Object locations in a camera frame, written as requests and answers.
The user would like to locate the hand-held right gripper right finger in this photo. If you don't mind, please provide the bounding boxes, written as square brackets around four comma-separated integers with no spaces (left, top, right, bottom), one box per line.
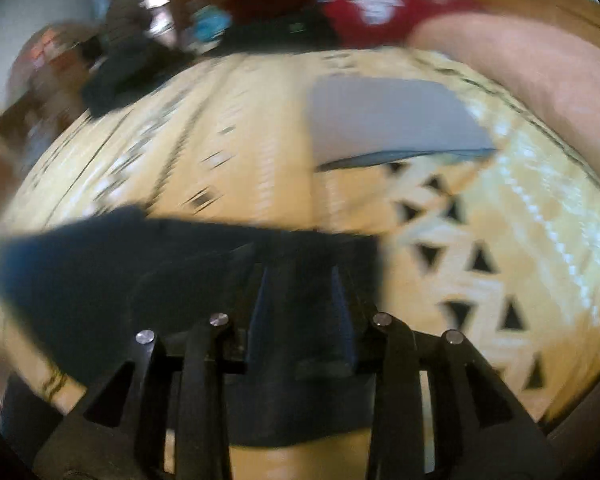
[330,265,563,480]

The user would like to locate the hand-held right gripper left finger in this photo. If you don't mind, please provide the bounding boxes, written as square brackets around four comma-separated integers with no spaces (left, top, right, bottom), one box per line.
[32,262,273,480]

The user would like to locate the dark navy pants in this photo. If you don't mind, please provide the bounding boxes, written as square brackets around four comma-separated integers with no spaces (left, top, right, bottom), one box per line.
[0,207,387,448]

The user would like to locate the yellow patterned blanket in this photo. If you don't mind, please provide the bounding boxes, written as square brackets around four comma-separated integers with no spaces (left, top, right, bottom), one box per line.
[0,46,600,480]

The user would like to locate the grey folded cloth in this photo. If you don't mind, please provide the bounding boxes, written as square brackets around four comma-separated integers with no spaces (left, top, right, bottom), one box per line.
[307,76,499,172]

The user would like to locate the dark grey cloth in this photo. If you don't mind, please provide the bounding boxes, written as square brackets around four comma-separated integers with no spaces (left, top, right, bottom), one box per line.
[80,37,202,117]

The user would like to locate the black cloth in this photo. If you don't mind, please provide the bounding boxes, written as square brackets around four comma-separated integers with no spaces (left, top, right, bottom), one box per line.
[219,19,342,56]

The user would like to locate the teal cloth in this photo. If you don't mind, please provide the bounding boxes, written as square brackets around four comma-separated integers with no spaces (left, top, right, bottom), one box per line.
[192,5,233,43]

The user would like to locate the red shirt with white print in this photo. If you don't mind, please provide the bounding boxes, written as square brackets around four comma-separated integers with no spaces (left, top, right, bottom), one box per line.
[321,0,483,51]

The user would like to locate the pink blanket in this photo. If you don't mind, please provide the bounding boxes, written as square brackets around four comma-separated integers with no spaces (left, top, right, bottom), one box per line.
[409,11,600,206]

